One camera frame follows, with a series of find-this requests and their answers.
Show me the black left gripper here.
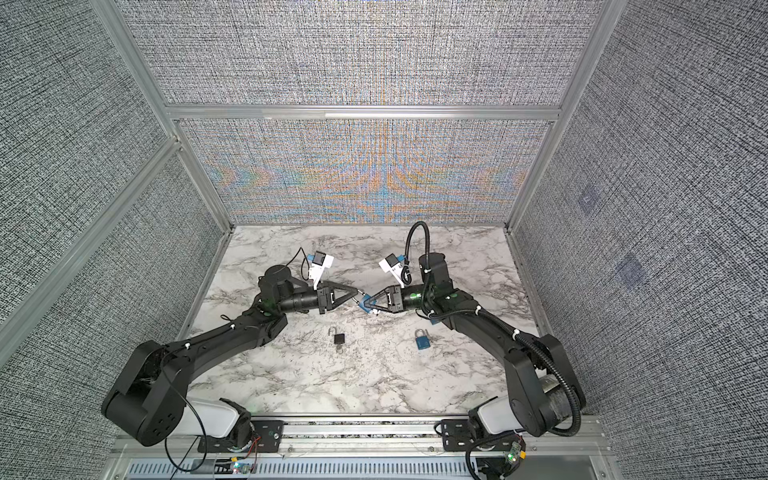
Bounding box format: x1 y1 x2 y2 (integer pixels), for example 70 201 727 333
280 283 358 319

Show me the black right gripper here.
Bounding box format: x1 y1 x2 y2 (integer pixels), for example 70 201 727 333
365 285 435 315

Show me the blue padlock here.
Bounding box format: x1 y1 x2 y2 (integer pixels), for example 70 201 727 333
414 329 431 351
358 295 373 314

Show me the black padlock with key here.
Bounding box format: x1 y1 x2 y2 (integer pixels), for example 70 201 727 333
328 326 346 353

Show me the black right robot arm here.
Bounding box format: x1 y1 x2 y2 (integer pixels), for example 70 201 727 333
363 252 586 437

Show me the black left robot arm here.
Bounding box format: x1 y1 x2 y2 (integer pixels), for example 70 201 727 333
101 265 359 452

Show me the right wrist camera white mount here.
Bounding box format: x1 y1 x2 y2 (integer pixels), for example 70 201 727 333
379 254 406 288

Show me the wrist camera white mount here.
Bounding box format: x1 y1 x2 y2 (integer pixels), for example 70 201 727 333
308 250 335 290
379 254 406 288

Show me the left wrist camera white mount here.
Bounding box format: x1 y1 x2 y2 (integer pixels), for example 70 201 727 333
308 250 335 290

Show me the black corrugated cable right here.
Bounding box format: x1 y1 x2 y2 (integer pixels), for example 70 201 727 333
403 220 583 438

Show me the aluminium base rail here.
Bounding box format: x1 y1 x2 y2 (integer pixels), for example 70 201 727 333
97 414 623 479

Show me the thin black cable left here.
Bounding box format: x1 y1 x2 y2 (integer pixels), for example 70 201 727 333
163 371 259 480

